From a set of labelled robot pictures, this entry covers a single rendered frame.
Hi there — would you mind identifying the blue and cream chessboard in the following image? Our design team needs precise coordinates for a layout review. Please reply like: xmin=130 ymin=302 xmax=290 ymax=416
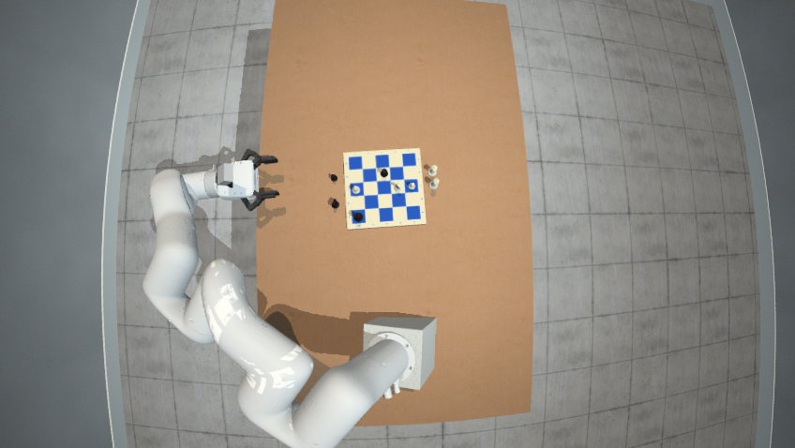
xmin=343 ymin=148 xmax=427 ymax=230

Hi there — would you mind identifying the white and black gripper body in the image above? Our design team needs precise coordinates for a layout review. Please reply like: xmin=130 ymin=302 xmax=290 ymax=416
xmin=214 ymin=160 xmax=259 ymax=201

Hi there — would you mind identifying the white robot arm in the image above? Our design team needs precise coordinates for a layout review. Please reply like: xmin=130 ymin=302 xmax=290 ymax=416
xmin=142 ymin=163 xmax=416 ymax=448

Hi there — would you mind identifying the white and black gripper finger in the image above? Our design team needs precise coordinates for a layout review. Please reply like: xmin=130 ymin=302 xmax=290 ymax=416
xmin=240 ymin=190 xmax=279 ymax=211
xmin=241 ymin=149 xmax=278 ymax=170

